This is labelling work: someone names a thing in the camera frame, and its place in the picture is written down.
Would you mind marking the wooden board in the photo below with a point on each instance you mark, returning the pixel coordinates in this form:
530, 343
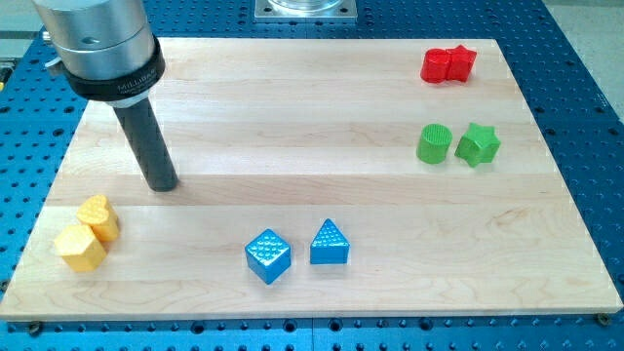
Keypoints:
282, 134

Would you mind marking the green star block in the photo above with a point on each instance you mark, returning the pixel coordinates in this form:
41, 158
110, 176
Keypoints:
478, 145

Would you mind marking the blue cube block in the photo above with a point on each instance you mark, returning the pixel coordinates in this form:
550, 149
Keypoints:
268, 256

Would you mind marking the blue triangle block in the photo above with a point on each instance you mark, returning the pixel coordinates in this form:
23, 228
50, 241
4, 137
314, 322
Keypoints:
329, 246

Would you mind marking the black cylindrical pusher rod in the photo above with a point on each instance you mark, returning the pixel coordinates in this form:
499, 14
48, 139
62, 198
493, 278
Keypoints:
144, 136

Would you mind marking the green cylinder block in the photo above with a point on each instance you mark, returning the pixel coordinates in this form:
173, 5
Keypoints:
434, 144

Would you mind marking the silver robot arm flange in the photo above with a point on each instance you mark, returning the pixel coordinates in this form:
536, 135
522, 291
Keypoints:
106, 48

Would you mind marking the red star block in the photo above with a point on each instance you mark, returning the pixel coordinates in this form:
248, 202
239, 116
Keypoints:
461, 61

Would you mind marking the red cylinder block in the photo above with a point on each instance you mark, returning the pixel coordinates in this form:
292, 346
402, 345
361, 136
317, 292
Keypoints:
435, 66

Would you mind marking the yellow hexagon block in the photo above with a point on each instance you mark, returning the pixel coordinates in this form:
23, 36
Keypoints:
79, 247

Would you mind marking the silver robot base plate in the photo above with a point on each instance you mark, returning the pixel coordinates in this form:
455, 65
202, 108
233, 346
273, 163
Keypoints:
302, 10

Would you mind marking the yellow heart block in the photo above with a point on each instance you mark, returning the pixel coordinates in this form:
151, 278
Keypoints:
98, 213

